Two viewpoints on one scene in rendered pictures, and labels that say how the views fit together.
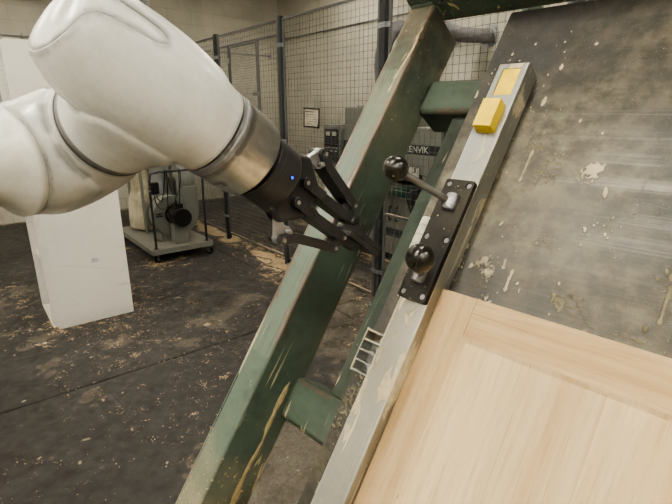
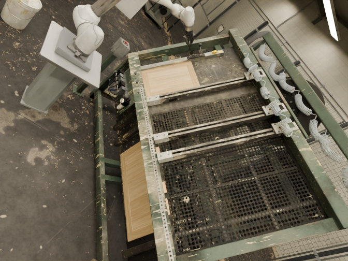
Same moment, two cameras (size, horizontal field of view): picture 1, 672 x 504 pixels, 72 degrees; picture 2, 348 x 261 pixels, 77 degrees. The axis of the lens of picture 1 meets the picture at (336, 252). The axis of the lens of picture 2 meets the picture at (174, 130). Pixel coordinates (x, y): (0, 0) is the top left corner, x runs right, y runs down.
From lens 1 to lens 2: 1.91 m
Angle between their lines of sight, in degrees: 14
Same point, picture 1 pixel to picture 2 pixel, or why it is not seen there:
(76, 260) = not seen: outside the picture
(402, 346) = (181, 60)
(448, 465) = (173, 71)
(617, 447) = (187, 79)
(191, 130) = (187, 23)
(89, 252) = not seen: outside the picture
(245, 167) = (188, 29)
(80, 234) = not seen: outside the picture
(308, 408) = (165, 58)
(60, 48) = (186, 11)
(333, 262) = (185, 48)
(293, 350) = (170, 51)
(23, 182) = (174, 12)
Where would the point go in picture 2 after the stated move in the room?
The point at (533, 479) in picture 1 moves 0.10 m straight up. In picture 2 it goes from (178, 76) to (186, 70)
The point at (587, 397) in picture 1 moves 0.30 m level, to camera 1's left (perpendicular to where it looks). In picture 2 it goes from (189, 75) to (172, 52)
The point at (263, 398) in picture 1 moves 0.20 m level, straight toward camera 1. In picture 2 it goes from (162, 52) to (158, 55)
